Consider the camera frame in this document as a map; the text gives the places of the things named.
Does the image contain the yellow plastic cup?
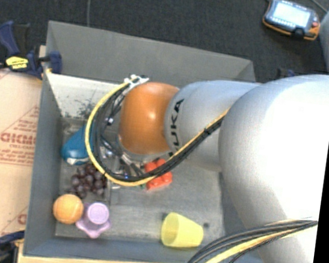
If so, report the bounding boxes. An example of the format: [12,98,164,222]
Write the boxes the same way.
[158,211,207,252]

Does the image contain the lilac star-based cup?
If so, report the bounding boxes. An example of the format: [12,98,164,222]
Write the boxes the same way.
[73,199,114,241]

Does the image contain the grey metal bin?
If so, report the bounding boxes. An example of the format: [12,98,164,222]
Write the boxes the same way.
[16,20,297,263]

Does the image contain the orange ball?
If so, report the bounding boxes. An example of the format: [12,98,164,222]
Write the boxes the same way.
[50,191,87,227]

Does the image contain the dark purple toy grapes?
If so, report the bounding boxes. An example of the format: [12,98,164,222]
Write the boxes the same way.
[67,160,112,203]

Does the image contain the blue spray bottle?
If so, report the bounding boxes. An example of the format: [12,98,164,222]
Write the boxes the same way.
[58,120,98,169]

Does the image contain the red toy block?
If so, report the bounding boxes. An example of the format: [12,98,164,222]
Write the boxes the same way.
[141,155,176,194]

